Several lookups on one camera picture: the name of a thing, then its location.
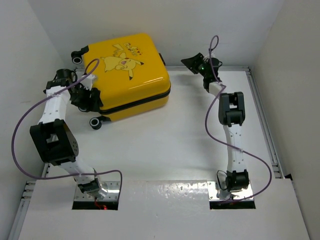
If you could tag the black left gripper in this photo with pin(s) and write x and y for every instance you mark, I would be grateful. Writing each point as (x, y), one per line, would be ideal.
(92, 105)

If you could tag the yellow suitcase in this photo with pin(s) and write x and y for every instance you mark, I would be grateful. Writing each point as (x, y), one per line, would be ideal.
(131, 78)

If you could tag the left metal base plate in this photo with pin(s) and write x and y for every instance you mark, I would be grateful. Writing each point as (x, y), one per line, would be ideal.
(109, 193)

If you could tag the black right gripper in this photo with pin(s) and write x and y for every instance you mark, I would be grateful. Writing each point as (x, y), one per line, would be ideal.
(192, 63)

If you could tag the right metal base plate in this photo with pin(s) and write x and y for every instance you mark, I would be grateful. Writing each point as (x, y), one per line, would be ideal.
(215, 194)

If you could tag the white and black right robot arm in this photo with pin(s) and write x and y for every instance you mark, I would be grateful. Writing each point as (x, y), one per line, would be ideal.
(231, 115)

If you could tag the white front platform board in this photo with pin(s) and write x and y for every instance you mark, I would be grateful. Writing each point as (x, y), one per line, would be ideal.
(162, 210)

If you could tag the metal base plate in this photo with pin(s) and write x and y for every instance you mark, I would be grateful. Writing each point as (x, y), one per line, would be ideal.
(109, 193)
(215, 194)

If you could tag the aluminium frame rail left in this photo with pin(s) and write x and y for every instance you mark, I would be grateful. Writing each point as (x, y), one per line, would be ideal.
(30, 195)

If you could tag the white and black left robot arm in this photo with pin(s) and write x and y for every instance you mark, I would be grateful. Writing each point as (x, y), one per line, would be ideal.
(88, 180)

